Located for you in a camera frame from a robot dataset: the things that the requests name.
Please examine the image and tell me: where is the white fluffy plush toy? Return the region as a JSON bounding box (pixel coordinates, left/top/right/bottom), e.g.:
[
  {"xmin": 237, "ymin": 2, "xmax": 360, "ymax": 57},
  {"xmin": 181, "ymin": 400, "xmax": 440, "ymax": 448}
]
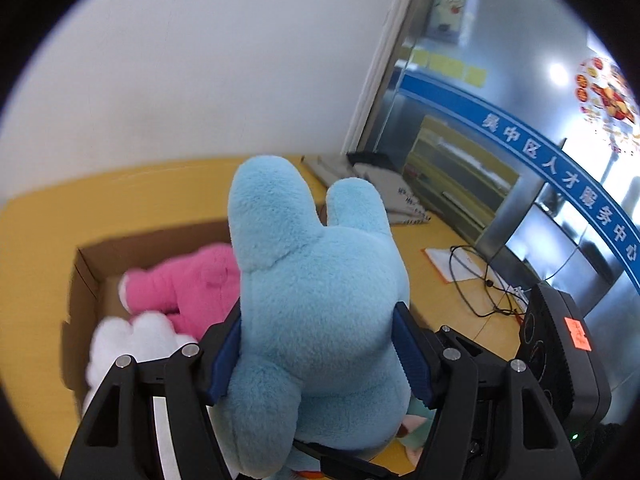
[{"xmin": 82, "ymin": 310, "xmax": 201, "ymax": 416}]

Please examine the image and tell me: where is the black cable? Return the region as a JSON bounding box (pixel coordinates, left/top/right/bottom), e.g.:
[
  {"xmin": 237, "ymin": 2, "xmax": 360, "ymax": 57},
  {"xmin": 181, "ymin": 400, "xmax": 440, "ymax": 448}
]
[{"xmin": 447, "ymin": 244, "xmax": 531, "ymax": 318}]

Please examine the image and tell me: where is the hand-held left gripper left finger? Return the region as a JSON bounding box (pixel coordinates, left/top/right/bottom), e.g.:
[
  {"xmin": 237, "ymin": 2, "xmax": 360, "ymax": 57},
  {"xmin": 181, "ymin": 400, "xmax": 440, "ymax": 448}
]
[{"xmin": 60, "ymin": 302, "xmax": 243, "ymax": 480}]

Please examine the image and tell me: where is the brown cardboard box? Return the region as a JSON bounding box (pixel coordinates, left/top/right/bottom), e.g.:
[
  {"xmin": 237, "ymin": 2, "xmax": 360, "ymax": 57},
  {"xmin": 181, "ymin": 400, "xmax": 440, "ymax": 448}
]
[{"xmin": 65, "ymin": 202, "xmax": 331, "ymax": 411}]

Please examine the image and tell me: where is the red window decoration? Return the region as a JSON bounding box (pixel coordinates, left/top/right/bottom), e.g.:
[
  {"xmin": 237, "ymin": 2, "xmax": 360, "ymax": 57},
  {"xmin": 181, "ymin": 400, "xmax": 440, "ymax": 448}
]
[{"xmin": 575, "ymin": 57, "xmax": 640, "ymax": 153}]

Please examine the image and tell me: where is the magenta pink plush toy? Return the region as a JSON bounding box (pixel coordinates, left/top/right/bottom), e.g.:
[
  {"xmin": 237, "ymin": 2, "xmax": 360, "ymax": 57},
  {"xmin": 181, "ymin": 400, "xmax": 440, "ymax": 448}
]
[{"xmin": 119, "ymin": 242, "xmax": 243, "ymax": 341}]

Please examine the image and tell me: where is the white paper with orange edge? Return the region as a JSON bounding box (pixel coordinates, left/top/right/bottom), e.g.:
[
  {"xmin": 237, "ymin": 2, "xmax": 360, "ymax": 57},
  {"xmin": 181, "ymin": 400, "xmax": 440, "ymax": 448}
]
[{"xmin": 424, "ymin": 246, "xmax": 496, "ymax": 286}]

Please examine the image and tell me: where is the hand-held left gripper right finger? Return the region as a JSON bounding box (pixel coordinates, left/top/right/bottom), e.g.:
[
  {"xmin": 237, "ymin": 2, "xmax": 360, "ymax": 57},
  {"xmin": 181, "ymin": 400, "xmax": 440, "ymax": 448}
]
[{"xmin": 392, "ymin": 301, "xmax": 583, "ymax": 480}]

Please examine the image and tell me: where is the blue and white plush toy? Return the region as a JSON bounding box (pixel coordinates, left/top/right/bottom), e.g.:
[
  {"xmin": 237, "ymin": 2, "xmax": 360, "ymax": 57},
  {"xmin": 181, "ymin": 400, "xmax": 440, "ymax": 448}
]
[{"xmin": 205, "ymin": 154, "xmax": 426, "ymax": 480}]

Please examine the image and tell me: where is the blue banner strip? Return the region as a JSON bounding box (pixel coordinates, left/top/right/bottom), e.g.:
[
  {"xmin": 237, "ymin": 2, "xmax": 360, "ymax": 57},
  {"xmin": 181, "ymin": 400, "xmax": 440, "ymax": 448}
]
[{"xmin": 400, "ymin": 70, "xmax": 640, "ymax": 291}]

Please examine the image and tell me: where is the peach teal green plush toy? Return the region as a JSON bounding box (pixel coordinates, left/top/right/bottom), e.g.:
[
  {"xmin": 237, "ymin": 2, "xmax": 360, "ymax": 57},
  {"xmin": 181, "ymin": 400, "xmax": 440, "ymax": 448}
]
[{"xmin": 397, "ymin": 400, "xmax": 436, "ymax": 463}]

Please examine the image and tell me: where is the cartoon poster on glass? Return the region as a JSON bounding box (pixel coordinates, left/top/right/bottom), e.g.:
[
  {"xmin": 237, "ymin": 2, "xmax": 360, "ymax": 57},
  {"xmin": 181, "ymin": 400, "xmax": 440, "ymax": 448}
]
[{"xmin": 425, "ymin": 0, "xmax": 478, "ymax": 46}]

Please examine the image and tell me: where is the glass partition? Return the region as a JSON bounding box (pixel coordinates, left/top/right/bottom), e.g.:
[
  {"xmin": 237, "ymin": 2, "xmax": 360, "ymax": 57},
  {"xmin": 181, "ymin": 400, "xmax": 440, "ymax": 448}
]
[{"xmin": 345, "ymin": 0, "xmax": 640, "ymax": 341}]

